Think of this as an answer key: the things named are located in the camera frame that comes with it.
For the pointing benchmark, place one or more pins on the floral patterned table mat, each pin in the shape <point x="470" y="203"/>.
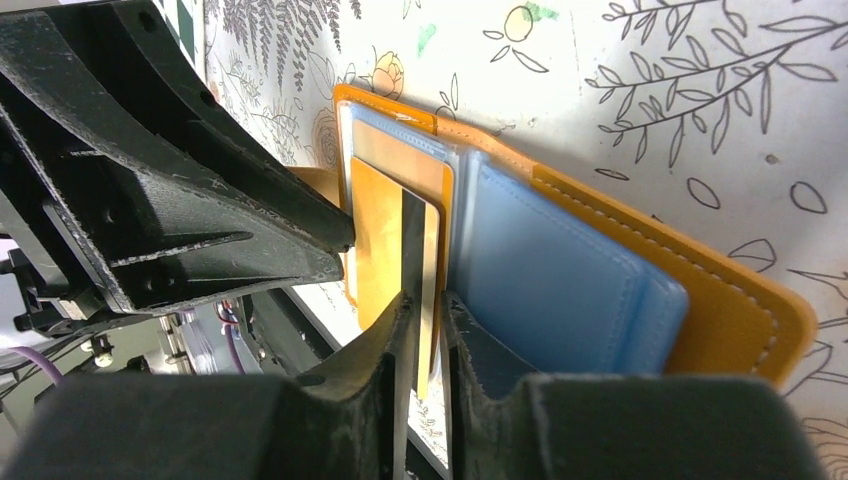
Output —
<point x="724" y="119"/>

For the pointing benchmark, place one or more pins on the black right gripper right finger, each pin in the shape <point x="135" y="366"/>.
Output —
<point x="490" y="428"/>

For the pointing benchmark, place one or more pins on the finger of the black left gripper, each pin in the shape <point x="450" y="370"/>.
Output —
<point x="98" y="202"/>
<point x="129" y="48"/>

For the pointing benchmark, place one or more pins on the gold VIP card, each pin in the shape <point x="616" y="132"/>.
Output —
<point x="412" y="160"/>

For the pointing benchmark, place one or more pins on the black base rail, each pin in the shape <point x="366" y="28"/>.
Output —
<point x="271" y="335"/>

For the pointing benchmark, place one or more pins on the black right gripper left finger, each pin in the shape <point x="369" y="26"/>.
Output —
<point x="355" y="403"/>

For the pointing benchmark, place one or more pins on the green white chessboard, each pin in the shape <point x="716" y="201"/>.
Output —
<point x="180" y="18"/>

